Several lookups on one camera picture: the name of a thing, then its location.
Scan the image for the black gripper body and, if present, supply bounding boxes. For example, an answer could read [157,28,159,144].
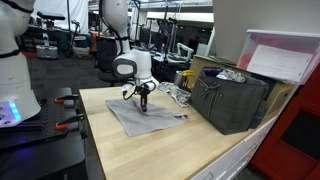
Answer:
[135,81,154,99]

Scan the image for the grey microfibre towel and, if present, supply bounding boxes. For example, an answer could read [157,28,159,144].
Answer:
[105,97,190,138]

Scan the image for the white patterned rag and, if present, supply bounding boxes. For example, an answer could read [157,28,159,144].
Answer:
[156,81,192,108]

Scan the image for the grey metal cup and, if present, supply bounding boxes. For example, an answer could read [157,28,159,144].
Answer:
[173,70,187,88]

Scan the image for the yellow artificial flowers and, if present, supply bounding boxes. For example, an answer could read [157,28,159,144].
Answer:
[181,69,197,91]

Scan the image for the kick scooter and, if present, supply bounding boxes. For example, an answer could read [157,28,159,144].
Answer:
[64,19,92,58]

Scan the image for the white plastic bag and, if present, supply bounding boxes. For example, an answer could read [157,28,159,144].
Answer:
[215,68,247,84]

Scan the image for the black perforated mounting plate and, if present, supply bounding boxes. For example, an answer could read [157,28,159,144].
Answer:
[0,96,83,151]

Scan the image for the grey round machine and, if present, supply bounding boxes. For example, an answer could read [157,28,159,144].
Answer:
[35,44,59,60]

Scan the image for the black robot cart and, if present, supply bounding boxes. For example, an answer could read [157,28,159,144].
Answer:
[0,87,89,180]

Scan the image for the white curtain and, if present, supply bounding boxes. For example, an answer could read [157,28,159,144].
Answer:
[31,0,89,34]

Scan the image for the white drawer cabinet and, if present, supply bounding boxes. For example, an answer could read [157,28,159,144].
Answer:
[189,114,279,180]

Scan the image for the dark blue container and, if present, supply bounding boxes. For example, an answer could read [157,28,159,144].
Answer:
[248,105,268,130]

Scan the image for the black saddle stand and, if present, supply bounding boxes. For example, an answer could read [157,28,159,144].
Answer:
[36,10,66,48]

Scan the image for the brown cardboard box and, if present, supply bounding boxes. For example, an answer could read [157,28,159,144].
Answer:
[188,54,298,118]

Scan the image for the clear bin with pink contents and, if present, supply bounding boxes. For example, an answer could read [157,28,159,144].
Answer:
[236,28,320,85]

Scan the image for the red cabinet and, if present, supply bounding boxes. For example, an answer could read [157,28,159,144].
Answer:
[249,64,320,180]

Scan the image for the black clamp orange handle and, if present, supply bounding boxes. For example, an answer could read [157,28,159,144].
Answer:
[54,113,86,131]
[54,94,80,104]

